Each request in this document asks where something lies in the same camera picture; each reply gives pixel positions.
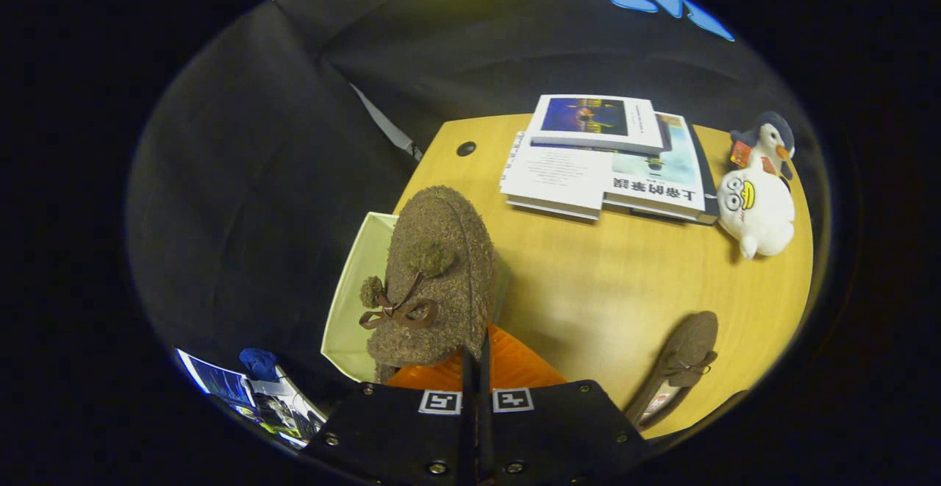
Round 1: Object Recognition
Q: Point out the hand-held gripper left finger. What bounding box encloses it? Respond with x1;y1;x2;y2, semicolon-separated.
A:
304;345;479;486

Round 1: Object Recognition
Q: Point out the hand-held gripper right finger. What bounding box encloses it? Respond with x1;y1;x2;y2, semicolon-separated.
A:
476;324;653;486

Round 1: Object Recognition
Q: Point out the cream fabric storage box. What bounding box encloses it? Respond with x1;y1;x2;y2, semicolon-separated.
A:
321;212;401;384

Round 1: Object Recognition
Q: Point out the brown fuzzy shoe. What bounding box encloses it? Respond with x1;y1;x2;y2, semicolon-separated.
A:
359;185;499;385
625;311;720;429

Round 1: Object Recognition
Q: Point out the blue crumpled object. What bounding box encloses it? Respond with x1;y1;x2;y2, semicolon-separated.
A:
239;348;280;382

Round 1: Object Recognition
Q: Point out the printed poster sheet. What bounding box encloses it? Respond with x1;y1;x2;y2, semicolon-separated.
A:
175;348;328;449

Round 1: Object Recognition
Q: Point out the plain white book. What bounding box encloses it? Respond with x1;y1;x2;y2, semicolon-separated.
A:
498;132;615;221

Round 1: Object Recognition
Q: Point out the dark book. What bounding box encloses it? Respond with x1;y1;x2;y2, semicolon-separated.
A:
665;115;721;226

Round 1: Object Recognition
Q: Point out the light blue cover book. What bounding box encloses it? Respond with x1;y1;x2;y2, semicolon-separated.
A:
603;112;708;222

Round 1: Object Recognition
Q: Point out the white duck plush toy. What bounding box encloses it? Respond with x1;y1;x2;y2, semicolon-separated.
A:
717;165;797;260

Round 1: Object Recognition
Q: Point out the white book with night photo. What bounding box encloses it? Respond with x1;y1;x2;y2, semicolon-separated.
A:
528;94;666;156

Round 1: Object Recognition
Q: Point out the penguin plush toy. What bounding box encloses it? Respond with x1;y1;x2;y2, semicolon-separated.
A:
730;111;796;182

